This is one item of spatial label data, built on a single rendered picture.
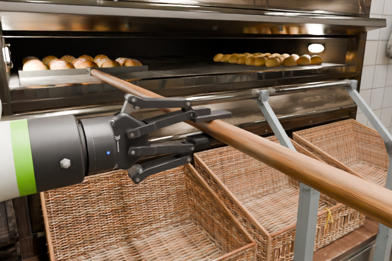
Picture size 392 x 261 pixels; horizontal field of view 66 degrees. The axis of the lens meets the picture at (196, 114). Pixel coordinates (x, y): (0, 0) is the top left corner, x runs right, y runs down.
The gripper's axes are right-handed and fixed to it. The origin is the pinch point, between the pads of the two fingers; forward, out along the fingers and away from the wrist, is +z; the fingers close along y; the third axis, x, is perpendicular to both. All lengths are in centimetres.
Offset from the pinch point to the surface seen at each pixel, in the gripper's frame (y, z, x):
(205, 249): 60, 24, -39
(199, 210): 51, 28, -51
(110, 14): -21, -1, -53
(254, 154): 0.5, -1.2, 12.6
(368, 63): 0, 163, -70
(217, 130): -0.5, -1.1, 4.0
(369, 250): 68, 86, -15
